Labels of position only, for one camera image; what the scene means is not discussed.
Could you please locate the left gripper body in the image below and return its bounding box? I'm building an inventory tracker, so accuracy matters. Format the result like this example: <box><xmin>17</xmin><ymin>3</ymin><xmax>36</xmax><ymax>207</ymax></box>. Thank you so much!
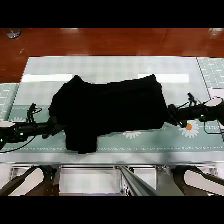
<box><xmin>41</xmin><ymin>116</ymin><xmax>67</xmax><ymax>140</ymax></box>

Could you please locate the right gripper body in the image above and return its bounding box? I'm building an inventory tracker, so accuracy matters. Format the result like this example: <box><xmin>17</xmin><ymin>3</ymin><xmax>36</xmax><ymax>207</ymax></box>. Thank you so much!
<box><xmin>166</xmin><ymin>103</ymin><xmax>184</xmax><ymax>127</ymax></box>

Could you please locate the black T-shirt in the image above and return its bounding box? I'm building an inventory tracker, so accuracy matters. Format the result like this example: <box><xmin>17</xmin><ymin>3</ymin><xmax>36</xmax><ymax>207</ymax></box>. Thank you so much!
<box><xmin>48</xmin><ymin>73</ymin><xmax>170</xmax><ymax>155</ymax></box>

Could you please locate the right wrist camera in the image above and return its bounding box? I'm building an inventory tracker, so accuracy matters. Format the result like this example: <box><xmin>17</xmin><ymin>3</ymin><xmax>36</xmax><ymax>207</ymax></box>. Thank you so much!
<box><xmin>186</xmin><ymin>92</ymin><xmax>200</xmax><ymax>108</ymax></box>

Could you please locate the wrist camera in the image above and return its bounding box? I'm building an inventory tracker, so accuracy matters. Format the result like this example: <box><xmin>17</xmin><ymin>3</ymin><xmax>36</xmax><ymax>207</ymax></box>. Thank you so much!
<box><xmin>186</xmin><ymin>92</ymin><xmax>200</xmax><ymax>108</ymax></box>
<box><xmin>26</xmin><ymin>102</ymin><xmax>43</xmax><ymax>125</ymax></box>

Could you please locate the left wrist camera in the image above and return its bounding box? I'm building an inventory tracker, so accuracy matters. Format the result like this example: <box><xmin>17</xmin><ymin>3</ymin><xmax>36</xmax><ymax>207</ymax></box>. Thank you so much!
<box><xmin>26</xmin><ymin>102</ymin><xmax>43</xmax><ymax>125</ymax></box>

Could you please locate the silver frame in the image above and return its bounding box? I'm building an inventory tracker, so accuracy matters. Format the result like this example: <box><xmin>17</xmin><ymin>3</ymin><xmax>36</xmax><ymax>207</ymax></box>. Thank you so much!
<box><xmin>0</xmin><ymin>161</ymin><xmax>224</xmax><ymax>197</ymax></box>

